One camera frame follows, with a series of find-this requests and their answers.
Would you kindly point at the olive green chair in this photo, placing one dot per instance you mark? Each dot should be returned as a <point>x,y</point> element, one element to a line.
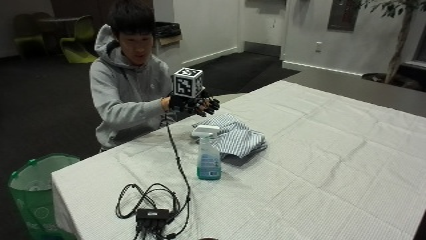
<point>28,38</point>

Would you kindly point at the dark wall panel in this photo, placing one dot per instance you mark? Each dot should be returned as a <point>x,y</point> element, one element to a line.
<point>342,15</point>

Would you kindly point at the black hub box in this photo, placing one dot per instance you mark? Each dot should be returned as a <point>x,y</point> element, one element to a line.
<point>153,214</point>

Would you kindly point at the the person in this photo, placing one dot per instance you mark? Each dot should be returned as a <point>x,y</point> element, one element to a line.
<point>124,83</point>

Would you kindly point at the striped folded cloth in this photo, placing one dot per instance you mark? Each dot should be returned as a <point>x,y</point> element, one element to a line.
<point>234,136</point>

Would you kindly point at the green bin with white liner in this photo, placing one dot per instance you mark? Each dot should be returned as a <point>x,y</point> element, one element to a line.
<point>37,193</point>

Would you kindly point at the dark round table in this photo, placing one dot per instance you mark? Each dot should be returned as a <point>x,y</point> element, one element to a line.
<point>57,25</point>

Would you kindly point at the blue spray bottle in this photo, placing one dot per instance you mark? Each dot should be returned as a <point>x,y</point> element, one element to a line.
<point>208,156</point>

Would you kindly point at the white marker cube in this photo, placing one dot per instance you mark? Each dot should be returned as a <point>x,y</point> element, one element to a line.
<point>188,82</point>

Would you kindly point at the white wall outlet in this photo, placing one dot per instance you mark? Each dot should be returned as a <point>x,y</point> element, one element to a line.
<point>318,46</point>

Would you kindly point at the indoor tree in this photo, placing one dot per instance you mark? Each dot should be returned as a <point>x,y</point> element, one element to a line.
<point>399,36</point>

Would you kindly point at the white tablecloth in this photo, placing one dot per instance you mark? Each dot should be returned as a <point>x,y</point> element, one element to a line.
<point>266,166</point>

